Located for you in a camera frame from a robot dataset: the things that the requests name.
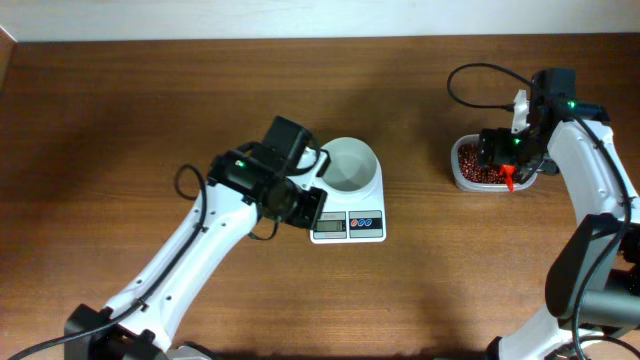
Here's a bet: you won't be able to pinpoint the white round bowl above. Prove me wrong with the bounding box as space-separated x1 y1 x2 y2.
321 137 378 192

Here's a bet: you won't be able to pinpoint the clear plastic bean container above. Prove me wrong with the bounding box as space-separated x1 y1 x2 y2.
451 134 537 193

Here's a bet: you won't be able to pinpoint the white digital kitchen scale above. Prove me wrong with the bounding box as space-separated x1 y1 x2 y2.
310 161 387 244

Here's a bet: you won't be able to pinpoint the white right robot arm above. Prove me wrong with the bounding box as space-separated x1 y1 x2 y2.
478 97 639 359

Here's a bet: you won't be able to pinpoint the red adzuki beans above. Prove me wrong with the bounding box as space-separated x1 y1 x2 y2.
457 143 505 184

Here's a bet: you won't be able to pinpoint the orange measuring scoop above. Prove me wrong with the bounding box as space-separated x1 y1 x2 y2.
499 165 516 192

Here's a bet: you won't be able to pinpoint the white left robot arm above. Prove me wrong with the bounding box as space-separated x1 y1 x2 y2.
64 143 330 359

